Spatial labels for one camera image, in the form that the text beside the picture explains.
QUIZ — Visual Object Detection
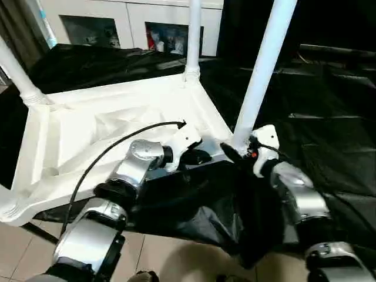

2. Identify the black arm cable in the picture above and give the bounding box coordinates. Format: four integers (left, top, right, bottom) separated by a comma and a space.
58, 120, 188, 240
254, 140, 330, 194

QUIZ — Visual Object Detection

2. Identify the black metal table frame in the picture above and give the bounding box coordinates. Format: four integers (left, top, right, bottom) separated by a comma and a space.
22, 223, 61, 246

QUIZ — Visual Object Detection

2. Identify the black right robot foot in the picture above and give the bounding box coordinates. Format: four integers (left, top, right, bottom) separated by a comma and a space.
216, 275, 251, 282

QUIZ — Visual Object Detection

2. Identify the light blue background object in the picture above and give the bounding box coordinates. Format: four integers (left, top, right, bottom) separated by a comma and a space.
34, 5, 59, 50

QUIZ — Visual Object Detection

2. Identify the white plastic table top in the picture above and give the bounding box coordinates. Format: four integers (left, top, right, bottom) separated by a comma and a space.
0, 73, 237, 227

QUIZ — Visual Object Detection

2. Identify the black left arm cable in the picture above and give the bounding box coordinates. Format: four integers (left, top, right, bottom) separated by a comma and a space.
58, 120, 188, 240

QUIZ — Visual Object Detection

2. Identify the white glass door cabinet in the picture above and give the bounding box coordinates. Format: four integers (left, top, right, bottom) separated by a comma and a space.
36, 0, 224, 58

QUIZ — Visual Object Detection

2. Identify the black left robot foot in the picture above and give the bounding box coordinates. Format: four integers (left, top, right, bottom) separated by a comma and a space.
129, 270, 160, 282

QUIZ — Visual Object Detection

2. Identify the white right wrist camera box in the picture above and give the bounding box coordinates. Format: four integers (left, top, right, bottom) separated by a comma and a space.
249, 124, 280, 178

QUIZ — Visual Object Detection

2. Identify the grey curtain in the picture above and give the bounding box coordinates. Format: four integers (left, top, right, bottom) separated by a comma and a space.
0, 0, 49, 78

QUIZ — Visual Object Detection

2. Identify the black robot foot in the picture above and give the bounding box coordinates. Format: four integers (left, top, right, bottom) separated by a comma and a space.
216, 275, 251, 282
129, 270, 160, 282

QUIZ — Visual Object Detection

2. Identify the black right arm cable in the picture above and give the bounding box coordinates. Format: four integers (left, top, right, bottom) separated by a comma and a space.
254, 140, 330, 194

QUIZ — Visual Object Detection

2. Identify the black table mat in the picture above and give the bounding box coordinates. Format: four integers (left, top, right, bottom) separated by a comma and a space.
0, 42, 376, 271

